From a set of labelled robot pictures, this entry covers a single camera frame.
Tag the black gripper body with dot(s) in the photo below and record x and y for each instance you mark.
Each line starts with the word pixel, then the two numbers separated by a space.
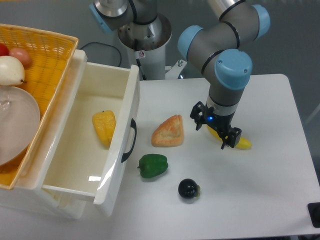
pixel 221 124

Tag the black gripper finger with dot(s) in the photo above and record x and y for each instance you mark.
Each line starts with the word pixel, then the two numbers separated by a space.
pixel 230 137
pixel 199 115

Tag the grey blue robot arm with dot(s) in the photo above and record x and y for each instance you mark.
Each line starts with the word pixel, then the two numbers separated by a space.
pixel 213 52

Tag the white drawer cabinet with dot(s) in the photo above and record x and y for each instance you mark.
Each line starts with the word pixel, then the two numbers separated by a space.
pixel 27 194

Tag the yellow banana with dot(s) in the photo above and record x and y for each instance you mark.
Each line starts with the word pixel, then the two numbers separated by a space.
pixel 243 144

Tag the toy bread pastry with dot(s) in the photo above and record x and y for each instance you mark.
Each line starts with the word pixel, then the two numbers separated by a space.
pixel 170 133

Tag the dark purple eggplant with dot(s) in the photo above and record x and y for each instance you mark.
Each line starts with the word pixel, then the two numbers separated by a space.
pixel 188 189

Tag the green bell pepper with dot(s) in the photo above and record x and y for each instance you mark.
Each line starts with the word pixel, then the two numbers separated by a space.
pixel 152 165

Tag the yellow bell pepper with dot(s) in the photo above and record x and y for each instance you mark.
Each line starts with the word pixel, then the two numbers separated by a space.
pixel 104 124

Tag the black corner object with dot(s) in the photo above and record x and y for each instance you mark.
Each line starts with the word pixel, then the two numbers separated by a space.
pixel 314 213

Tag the yellow woven basket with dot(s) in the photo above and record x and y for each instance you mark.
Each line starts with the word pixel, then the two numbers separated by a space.
pixel 51 54

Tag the beige plate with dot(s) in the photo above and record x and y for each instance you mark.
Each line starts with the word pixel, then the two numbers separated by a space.
pixel 18 124

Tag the pink peach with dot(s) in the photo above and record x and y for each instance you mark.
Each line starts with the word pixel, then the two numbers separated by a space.
pixel 22 55

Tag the white pear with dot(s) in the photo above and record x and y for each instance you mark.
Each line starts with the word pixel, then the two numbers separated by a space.
pixel 12 71

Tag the red tomato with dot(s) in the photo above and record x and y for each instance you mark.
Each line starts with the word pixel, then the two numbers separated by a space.
pixel 4 51

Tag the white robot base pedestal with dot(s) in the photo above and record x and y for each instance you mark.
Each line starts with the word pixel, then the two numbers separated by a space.
pixel 146 48

